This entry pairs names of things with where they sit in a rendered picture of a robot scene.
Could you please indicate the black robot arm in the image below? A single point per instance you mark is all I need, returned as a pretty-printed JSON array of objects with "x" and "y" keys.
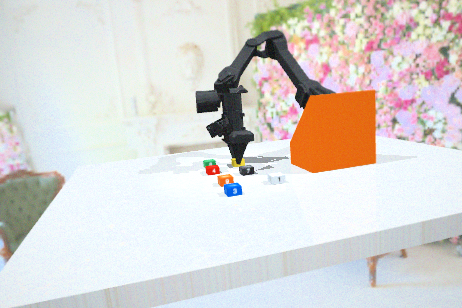
[{"x": 226, "y": 88}]

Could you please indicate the blue block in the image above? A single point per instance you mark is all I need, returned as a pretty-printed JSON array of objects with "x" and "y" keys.
[{"x": 233, "y": 189}]

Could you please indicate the green block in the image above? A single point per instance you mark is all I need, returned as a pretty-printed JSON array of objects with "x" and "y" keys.
[{"x": 209, "y": 162}]

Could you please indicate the yellow block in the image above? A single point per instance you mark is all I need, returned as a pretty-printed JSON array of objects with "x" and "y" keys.
[{"x": 233, "y": 161}]

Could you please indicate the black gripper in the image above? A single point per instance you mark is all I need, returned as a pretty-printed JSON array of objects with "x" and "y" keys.
[{"x": 238, "y": 138}]

